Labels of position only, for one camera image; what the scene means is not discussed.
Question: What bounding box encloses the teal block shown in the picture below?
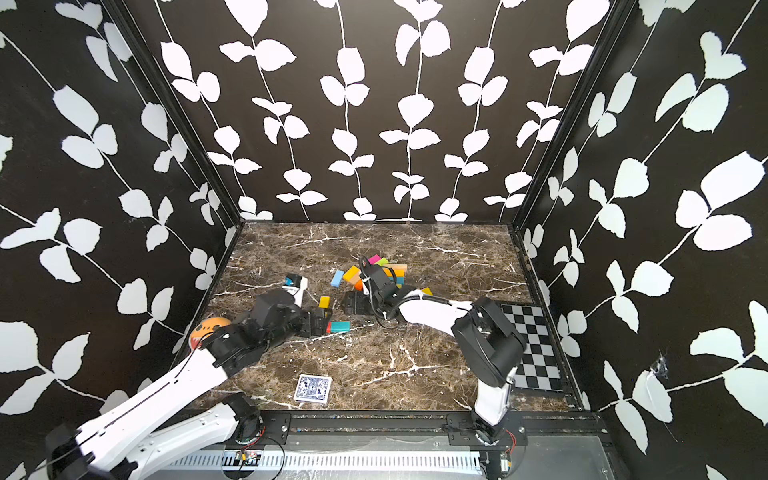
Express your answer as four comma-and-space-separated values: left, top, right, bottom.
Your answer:
330, 321, 351, 333

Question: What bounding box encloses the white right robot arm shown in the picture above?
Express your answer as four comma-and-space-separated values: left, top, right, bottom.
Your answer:
358, 257, 528, 429

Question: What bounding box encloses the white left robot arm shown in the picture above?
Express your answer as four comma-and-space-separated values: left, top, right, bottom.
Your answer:
45, 285, 311, 479

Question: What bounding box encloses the amber yellow short block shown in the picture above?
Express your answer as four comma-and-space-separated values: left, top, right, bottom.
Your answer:
342, 266, 361, 285

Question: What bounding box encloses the light blue block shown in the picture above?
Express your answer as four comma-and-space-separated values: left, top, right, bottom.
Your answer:
330, 270, 344, 288

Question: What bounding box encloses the blue playing card box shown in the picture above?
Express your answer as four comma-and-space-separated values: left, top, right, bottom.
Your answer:
293, 374, 333, 404

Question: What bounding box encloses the orange plush toy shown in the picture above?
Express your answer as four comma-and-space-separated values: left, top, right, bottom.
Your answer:
188, 317, 231, 350

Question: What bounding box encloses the black white checkerboard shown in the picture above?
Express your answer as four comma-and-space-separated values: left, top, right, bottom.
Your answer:
500, 303, 563, 392

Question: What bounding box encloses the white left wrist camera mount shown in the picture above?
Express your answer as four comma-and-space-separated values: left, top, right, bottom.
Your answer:
282, 273, 309, 307

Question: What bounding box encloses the black metal base rail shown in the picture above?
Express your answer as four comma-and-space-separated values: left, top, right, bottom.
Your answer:
258, 410, 616, 461

